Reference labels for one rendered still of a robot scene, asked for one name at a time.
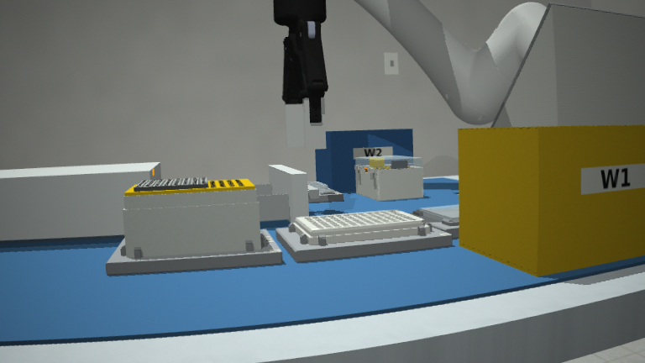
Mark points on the blue bench mat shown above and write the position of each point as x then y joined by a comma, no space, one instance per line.
59,292

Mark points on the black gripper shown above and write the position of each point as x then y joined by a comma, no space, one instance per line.
304,18

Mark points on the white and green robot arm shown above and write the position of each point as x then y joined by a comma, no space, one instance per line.
473,83

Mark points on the yellow box labelled w1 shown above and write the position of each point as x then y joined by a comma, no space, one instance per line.
555,198

